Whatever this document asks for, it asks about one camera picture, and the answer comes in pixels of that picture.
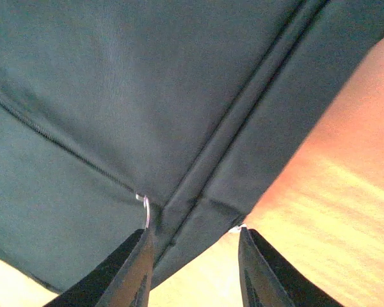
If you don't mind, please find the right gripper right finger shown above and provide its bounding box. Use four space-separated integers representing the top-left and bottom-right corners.
238 228 341 307

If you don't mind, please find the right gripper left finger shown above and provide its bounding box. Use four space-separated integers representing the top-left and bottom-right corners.
46 229 154 307

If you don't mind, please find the black student backpack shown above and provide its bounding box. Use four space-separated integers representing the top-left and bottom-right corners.
0 1 384 293

